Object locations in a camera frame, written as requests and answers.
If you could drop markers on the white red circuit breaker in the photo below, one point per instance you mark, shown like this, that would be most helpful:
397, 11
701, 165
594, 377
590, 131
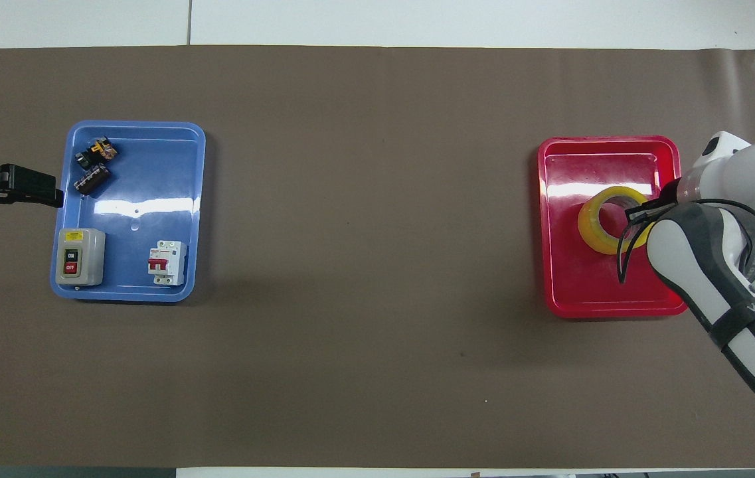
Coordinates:
168, 262

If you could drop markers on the yellow tape roll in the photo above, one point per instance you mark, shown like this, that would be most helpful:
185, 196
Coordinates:
591, 229

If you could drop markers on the black yellow electrical component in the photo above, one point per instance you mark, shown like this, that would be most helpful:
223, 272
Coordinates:
99, 150

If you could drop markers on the grey on-off switch box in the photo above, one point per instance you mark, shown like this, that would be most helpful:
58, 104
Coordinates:
78, 259

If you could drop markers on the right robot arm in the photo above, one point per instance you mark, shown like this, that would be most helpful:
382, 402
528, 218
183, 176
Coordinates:
702, 265

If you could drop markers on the red plastic tray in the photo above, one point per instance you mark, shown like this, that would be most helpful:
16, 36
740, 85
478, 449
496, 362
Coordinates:
580, 285

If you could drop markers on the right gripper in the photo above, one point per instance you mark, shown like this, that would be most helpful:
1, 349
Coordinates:
668, 192

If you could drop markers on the brown black electrical component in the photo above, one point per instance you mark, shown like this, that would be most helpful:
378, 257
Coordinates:
91, 180

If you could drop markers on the blue plastic tray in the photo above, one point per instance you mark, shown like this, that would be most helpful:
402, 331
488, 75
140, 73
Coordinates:
151, 199

